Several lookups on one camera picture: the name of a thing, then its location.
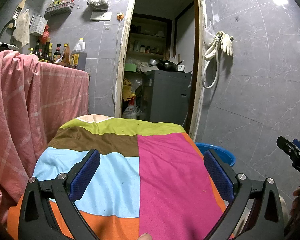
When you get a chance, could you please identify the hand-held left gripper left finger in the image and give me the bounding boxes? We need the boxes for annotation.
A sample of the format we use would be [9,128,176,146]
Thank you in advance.
[18,149,101,240]

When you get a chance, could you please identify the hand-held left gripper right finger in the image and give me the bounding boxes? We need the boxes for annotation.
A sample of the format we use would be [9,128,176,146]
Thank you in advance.
[204,149,285,240]

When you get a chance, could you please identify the blue plastic basin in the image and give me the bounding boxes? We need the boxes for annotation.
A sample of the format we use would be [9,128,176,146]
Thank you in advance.
[195,142,237,168]

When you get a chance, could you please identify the colourful patchwork cloth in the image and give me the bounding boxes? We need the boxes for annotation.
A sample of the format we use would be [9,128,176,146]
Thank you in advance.
[6,114,237,240]

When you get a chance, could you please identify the white plastic sack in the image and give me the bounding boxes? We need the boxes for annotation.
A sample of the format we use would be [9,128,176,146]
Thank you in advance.
[122,97,138,120]

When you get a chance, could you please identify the yellow bag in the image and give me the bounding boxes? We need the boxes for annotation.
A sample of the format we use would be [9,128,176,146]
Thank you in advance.
[122,78,133,102]

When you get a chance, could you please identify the pink checked cloth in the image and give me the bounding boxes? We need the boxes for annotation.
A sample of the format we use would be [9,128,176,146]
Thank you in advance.
[0,49,90,227]

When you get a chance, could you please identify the grey cabinet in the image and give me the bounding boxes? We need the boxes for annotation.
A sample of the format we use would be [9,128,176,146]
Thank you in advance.
[141,70,192,128]

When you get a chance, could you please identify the brown paper packet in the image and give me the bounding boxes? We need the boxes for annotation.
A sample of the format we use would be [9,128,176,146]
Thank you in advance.
[62,44,71,66]

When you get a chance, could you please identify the white rubber gloves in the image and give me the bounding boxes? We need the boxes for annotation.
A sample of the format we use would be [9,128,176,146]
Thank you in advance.
[220,31,234,56]

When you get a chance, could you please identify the large cooking oil bottle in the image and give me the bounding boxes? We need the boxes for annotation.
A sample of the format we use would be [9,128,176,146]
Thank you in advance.
[70,38,88,72]

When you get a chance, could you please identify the black wok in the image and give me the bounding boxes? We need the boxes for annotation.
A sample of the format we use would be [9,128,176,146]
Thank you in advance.
[155,60,184,72]

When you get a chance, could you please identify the red label sauce bottle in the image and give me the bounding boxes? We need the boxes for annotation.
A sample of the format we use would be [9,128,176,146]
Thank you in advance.
[52,44,62,63]

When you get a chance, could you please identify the tall dark sauce bottle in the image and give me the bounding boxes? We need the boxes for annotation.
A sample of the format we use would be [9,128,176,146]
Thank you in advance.
[39,37,52,63]

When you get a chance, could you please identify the clear plastic bag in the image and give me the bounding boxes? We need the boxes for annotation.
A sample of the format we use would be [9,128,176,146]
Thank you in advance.
[204,27,216,46]

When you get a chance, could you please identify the wooden shelf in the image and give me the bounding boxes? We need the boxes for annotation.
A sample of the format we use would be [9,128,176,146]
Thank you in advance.
[126,14,173,57]

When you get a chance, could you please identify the red plastic bag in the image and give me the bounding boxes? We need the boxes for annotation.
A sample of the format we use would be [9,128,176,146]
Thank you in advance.
[39,25,51,45]

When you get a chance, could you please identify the kitchen sink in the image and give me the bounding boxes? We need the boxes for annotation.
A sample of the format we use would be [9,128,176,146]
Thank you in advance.
[0,40,19,55]

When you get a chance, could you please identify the white perforated utensil holder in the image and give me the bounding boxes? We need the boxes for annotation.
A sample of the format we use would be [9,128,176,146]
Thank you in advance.
[30,14,49,37]

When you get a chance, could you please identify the hanging beige rag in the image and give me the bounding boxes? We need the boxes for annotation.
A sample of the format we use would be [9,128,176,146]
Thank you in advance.
[13,9,31,48]

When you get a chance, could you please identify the dark curved faucet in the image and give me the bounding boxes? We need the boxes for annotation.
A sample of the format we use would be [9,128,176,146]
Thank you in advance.
[0,19,17,42]

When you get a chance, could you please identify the wooden kitchen tool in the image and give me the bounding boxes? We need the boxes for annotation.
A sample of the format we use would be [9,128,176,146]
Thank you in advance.
[14,0,31,19]

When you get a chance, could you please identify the white shower hose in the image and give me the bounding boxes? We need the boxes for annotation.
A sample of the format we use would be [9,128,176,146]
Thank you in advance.
[202,31,223,89]

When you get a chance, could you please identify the wooden door frame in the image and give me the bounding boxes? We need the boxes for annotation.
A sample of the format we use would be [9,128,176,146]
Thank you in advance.
[114,0,207,142]

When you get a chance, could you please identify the wall switch panel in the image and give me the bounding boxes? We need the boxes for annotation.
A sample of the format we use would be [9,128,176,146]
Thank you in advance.
[90,12,113,22]

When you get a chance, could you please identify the grey wall rack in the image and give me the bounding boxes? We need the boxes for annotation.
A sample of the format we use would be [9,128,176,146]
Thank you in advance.
[45,2,75,15]

